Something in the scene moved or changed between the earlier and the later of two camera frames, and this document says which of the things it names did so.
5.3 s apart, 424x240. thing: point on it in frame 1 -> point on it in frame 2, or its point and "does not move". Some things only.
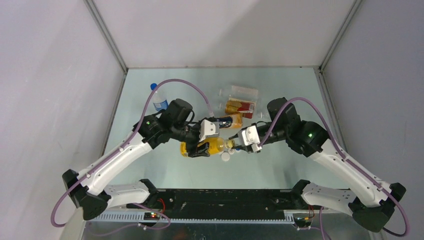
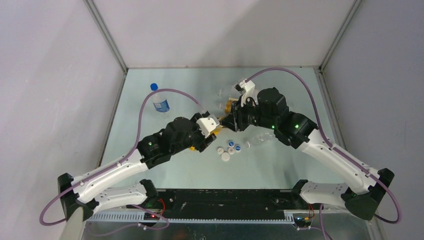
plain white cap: x=225 y=156 does not move
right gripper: x=244 y=148 -> x=237 y=124
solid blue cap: x=153 y=86 does not move
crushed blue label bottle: x=160 y=99 does not move
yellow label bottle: x=216 y=146 -> x=221 y=118
